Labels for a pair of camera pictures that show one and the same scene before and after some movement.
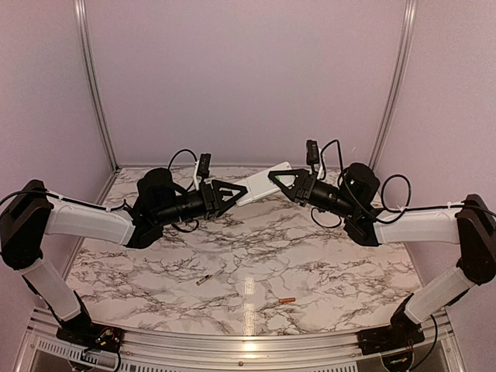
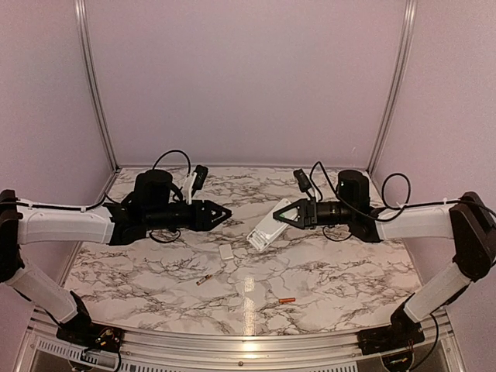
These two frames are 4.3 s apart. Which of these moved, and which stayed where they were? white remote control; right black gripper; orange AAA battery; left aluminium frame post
Moved: right black gripper; white remote control
Stayed: left aluminium frame post; orange AAA battery
